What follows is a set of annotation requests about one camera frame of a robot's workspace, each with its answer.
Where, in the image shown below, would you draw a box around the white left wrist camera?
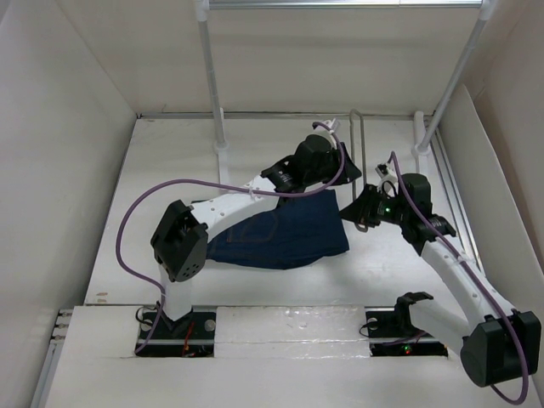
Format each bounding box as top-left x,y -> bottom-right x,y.
322,118 -> 340,134

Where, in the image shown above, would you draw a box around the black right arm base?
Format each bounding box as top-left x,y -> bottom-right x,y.
359,292 -> 448,357

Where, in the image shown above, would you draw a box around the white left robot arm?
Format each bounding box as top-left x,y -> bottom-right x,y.
150,133 -> 366,337

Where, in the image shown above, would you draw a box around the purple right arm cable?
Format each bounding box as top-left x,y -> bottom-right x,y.
388,150 -> 530,404

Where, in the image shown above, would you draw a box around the white clothes rack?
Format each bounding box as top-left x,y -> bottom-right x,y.
190,1 -> 499,182

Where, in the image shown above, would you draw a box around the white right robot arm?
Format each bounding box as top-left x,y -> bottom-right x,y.
340,173 -> 541,388

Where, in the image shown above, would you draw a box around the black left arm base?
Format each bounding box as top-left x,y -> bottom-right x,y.
134,306 -> 217,358

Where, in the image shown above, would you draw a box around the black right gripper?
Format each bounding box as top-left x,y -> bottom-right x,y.
335,183 -> 409,227

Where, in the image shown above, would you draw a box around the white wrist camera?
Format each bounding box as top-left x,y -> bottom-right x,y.
376,163 -> 398,192
322,118 -> 340,134

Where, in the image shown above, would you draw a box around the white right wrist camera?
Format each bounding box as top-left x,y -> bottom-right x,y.
376,163 -> 398,192

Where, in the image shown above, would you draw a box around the silver wire hanger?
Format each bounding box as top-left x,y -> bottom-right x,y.
348,109 -> 371,234

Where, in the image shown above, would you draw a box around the dark blue denim trousers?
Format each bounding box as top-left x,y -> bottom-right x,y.
207,190 -> 349,269

